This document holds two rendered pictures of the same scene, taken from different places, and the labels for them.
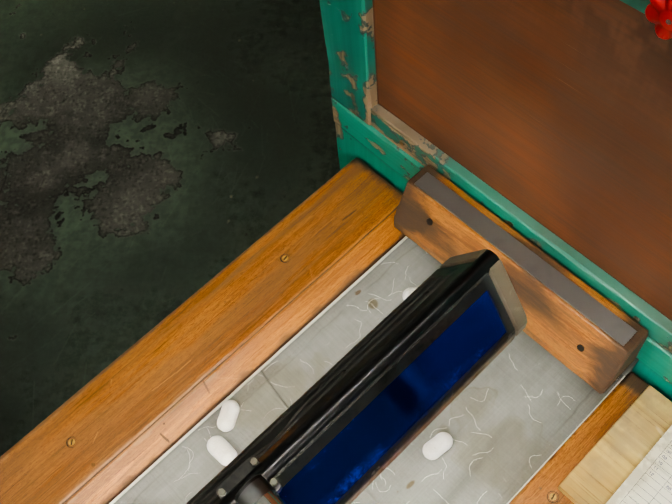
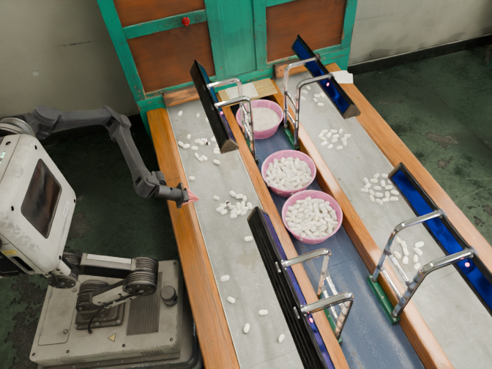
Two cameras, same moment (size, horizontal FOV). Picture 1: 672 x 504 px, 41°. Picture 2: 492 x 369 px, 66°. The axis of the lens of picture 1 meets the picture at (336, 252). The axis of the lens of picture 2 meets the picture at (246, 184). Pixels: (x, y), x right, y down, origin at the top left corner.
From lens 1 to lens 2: 1.56 m
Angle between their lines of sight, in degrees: 37
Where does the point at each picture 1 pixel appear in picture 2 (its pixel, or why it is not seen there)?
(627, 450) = (225, 97)
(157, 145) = not seen: hidden behind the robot
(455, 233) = (176, 95)
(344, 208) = (155, 115)
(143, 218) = (87, 225)
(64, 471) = (172, 166)
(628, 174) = (192, 56)
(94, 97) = not seen: hidden behind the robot
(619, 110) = (184, 45)
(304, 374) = (181, 132)
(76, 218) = (71, 242)
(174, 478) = (185, 155)
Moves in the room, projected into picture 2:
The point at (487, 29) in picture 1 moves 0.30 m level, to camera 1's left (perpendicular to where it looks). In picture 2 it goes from (159, 53) to (131, 86)
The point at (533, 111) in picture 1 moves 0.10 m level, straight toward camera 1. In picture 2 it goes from (173, 60) to (186, 66)
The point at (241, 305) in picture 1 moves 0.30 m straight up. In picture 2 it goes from (162, 134) to (146, 90)
